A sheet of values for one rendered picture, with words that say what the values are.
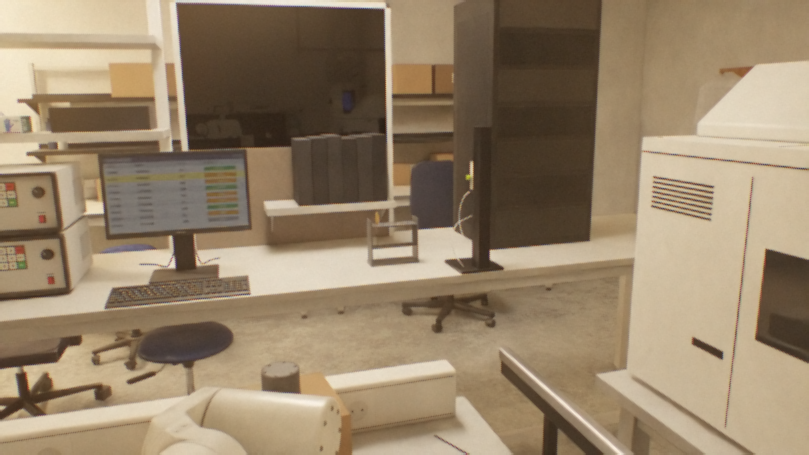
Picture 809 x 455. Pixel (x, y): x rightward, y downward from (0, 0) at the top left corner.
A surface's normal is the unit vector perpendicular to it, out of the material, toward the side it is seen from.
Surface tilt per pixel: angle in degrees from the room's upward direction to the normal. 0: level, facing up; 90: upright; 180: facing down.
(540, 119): 90
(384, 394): 90
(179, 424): 9
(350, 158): 90
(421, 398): 90
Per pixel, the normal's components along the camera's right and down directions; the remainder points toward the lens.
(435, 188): 0.28, 0.04
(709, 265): -0.96, 0.07
